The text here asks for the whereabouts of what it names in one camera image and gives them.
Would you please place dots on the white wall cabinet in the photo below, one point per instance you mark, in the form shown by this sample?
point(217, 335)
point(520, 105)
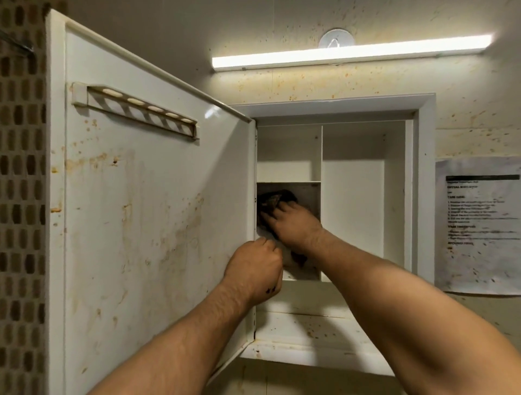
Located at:
point(354, 183)

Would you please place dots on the printed paper notice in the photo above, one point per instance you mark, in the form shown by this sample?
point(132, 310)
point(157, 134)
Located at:
point(480, 228)

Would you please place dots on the person's left forearm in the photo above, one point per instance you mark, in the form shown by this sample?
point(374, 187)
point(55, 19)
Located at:
point(183, 350)

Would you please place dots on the person's right fingers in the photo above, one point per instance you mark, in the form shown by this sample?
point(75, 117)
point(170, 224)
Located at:
point(285, 212)

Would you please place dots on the white tube light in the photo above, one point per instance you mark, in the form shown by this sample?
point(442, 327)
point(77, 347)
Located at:
point(350, 53)

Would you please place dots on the white toothbrush holder rack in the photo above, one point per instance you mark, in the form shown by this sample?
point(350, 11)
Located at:
point(138, 110)

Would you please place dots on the white stained cabinet door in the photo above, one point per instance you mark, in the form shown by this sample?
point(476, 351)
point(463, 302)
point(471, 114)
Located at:
point(154, 228)

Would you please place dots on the dark cleaning cloth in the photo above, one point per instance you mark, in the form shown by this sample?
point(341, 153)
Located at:
point(276, 198)

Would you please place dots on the person's right hand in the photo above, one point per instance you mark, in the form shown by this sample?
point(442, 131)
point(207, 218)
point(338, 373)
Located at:
point(297, 230)

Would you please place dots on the person's left fingers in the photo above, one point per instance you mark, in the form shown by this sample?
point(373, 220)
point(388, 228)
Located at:
point(270, 254)

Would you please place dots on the person's left hand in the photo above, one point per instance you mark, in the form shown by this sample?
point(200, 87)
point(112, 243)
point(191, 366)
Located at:
point(252, 272)

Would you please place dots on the round white ceiling mount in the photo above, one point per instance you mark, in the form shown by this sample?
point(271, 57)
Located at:
point(336, 36)

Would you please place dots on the metal wall rod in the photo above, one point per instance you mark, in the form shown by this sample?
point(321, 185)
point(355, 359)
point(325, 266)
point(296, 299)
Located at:
point(18, 44)

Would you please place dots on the person's right forearm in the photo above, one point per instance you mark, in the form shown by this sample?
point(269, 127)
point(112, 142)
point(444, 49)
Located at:
point(390, 309)

